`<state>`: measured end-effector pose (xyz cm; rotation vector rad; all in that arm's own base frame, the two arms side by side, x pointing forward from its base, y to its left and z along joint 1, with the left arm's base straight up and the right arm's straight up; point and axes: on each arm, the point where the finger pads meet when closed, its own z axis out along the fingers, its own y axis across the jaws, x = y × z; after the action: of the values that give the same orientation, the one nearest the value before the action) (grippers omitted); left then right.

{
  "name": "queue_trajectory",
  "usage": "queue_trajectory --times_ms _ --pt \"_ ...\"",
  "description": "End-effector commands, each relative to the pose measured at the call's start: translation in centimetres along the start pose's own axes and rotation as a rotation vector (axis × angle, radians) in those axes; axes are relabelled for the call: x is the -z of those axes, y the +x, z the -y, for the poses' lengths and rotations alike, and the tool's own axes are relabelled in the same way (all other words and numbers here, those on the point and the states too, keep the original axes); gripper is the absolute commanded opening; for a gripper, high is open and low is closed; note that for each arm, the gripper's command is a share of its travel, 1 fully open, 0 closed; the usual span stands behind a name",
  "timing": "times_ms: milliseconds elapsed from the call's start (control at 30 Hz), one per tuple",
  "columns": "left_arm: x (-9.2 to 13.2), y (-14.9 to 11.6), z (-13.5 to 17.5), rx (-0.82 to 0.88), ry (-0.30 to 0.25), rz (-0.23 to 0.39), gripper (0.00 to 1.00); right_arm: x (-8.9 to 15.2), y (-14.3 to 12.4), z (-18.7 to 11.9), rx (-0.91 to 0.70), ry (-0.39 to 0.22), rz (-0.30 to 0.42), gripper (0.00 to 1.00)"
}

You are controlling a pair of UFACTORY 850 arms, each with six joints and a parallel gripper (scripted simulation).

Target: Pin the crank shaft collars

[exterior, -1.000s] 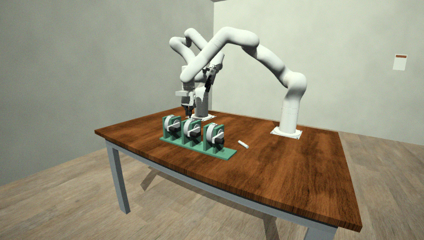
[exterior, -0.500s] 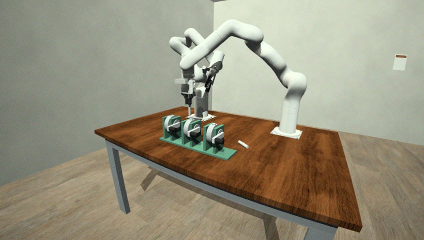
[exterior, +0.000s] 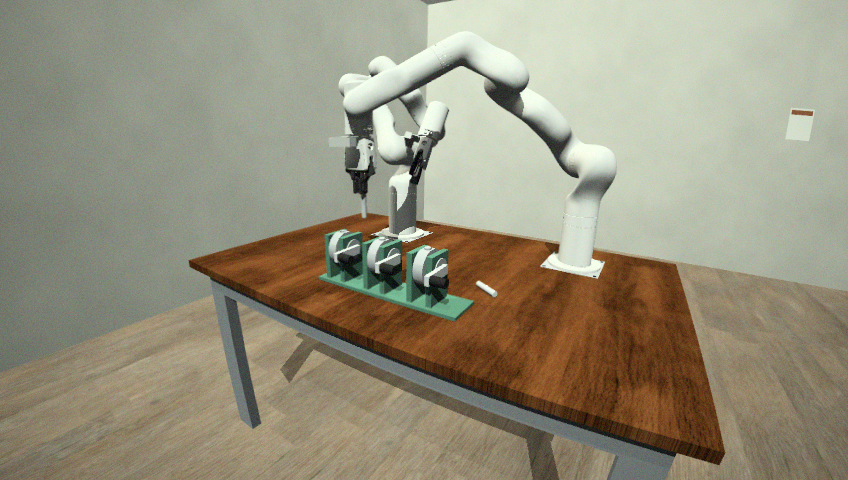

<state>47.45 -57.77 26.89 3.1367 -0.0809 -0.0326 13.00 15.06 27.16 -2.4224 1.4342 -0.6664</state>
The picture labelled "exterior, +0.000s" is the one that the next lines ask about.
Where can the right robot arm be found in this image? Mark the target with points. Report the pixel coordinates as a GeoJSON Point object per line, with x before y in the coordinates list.
{"type": "Point", "coordinates": [431, 120]}

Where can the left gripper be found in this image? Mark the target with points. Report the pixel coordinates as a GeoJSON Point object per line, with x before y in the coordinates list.
{"type": "Point", "coordinates": [356, 166]}

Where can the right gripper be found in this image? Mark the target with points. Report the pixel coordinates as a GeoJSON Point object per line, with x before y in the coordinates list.
{"type": "Point", "coordinates": [418, 161]}

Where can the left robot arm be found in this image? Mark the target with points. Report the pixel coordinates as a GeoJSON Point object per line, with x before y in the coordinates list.
{"type": "Point", "coordinates": [595, 166]}

